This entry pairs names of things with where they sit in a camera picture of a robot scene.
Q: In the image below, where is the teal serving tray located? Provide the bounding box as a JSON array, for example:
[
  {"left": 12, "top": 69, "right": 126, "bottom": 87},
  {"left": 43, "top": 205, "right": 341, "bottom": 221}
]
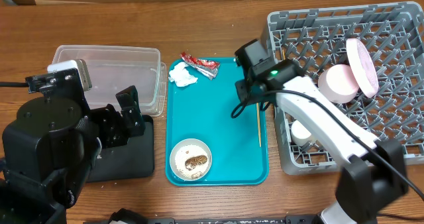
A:
[{"left": 165, "top": 58, "right": 269, "bottom": 186}]

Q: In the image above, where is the grey bowl with food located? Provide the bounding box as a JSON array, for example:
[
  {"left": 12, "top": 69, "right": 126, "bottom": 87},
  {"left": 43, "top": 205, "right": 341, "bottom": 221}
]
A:
[{"left": 170, "top": 139, "right": 213, "bottom": 182}]

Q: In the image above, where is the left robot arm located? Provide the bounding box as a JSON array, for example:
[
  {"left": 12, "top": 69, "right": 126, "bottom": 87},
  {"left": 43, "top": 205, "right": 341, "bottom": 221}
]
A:
[{"left": 1, "top": 86, "right": 154, "bottom": 223}]

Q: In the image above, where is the clear plastic bin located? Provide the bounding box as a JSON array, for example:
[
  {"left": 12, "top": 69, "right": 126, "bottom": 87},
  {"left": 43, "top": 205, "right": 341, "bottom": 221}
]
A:
[{"left": 52, "top": 45, "right": 167, "bottom": 117}]

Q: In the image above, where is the grey dishwasher rack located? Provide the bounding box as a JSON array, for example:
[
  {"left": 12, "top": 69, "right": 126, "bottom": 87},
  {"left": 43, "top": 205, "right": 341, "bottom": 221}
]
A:
[{"left": 260, "top": 2, "right": 423, "bottom": 165}]

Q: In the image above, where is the white cup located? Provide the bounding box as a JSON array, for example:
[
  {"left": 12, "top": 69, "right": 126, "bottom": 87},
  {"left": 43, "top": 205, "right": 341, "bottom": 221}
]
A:
[{"left": 290, "top": 120, "right": 317, "bottom": 146}]

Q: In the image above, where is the food leftover piece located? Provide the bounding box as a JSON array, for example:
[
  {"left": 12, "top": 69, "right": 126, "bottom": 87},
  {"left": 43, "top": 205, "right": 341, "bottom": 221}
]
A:
[{"left": 185, "top": 155, "right": 208, "bottom": 170}]

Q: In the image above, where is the black tray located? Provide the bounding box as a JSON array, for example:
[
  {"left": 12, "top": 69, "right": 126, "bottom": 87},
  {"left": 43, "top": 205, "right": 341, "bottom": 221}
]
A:
[{"left": 87, "top": 115, "right": 154, "bottom": 183}]

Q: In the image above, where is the pink bowl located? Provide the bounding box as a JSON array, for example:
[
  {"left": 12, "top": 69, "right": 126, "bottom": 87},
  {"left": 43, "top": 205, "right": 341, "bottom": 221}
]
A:
[{"left": 318, "top": 64, "right": 359, "bottom": 103}]

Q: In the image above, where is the white napkin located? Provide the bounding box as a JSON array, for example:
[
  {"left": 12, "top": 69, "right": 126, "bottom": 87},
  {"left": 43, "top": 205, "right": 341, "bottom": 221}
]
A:
[{"left": 168, "top": 62, "right": 198, "bottom": 87}]

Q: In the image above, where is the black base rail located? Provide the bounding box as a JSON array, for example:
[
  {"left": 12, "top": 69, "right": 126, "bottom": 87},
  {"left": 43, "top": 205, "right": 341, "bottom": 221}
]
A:
[{"left": 82, "top": 207, "right": 319, "bottom": 224}]

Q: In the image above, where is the red foil wrapper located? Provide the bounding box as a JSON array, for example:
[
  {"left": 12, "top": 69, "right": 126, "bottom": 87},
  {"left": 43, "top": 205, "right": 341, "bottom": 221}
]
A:
[{"left": 180, "top": 52, "right": 221, "bottom": 80}]

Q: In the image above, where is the white round plate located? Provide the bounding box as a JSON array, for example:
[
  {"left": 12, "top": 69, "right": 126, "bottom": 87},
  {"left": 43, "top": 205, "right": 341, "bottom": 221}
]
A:
[{"left": 346, "top": 38, "right": 379, "bottom": 98}]

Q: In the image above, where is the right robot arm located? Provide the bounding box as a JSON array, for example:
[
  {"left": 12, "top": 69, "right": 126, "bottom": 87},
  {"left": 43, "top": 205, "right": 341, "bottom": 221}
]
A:
[{"left": 231, "top": 39, "right": 409, "bottom": 223}]

